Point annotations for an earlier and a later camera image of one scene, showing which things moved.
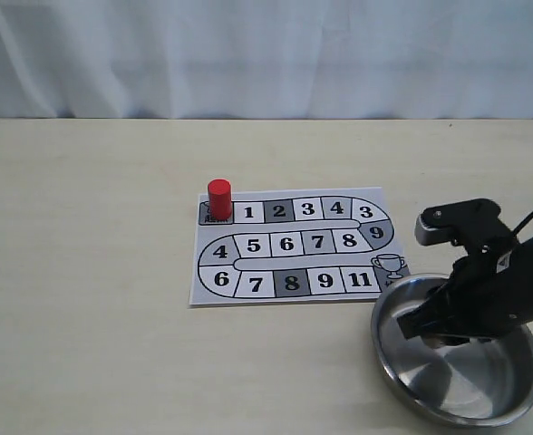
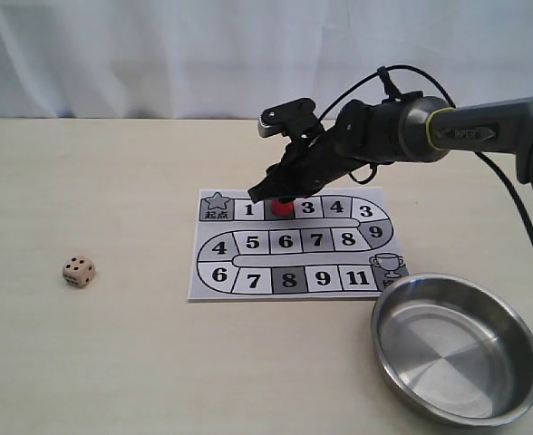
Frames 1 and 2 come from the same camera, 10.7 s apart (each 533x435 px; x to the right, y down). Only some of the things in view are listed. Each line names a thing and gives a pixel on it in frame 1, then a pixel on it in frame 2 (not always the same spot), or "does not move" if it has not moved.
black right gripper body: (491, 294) → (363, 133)
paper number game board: (296, 246) does not move
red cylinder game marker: (219, 199) → (282, 208)
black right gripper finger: (434, 311) → (277, 179)
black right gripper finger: (448, 340) → (302, 188)
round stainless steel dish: (466, 383) does not move
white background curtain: (266, 59) does not move
